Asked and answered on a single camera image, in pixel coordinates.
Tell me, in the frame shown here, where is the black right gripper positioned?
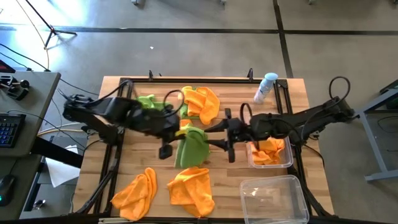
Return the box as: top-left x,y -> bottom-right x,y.
204,107 -> 254,164

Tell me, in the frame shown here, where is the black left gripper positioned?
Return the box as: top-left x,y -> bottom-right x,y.
146,104 -> 187,160

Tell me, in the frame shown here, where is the green microfiber towel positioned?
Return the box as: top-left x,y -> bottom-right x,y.
179,102 -> 200,121
136,94 -> 170,111
174,124 -> 211,169

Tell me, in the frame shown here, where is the white spray bottle blue cap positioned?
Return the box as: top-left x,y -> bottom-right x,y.
253,72 -> 279,104

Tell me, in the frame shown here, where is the small clear plastic bin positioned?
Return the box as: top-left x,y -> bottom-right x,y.
244,124 -> 294,169

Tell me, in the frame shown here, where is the large clear plastic bin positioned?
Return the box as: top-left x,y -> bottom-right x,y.
239,174 -> 310,224

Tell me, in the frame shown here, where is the black support beam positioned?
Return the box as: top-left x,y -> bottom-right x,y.
30,136 -> 85,212

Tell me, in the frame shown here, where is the white paper sheet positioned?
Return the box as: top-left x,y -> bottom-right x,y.
45,146 -> 81,189

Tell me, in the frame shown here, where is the grey desk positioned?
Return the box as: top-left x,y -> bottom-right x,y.
0,71 -> 62,220

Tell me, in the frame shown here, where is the black tripod stand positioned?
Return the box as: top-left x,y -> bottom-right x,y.
24,0 -> 78,49

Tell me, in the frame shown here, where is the black keyboard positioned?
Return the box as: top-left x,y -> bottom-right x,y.
0,113 -> 27,149

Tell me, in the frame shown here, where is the black clamp device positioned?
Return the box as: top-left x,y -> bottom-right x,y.
0,74 -> 30,101

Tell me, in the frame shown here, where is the black computer mouse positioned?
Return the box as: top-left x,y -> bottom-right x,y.
0,174 -> 16,207

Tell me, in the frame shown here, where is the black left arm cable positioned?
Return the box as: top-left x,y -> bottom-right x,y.
163,89 -> 186,119

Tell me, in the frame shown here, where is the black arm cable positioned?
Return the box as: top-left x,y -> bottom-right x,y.
163,89 -> 186,119
328,75 -> 352,101

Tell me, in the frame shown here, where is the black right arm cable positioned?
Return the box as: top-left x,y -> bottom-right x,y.
328,75 -> 352,101

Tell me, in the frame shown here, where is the grey metal table frame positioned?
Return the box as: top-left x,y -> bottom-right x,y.
362,79 -> 398,184

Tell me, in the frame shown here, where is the yellow cable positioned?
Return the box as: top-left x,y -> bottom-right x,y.
15,0 -> 50,71

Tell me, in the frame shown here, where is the black floor cable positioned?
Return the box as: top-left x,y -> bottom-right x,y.
0,43 -> 52,72

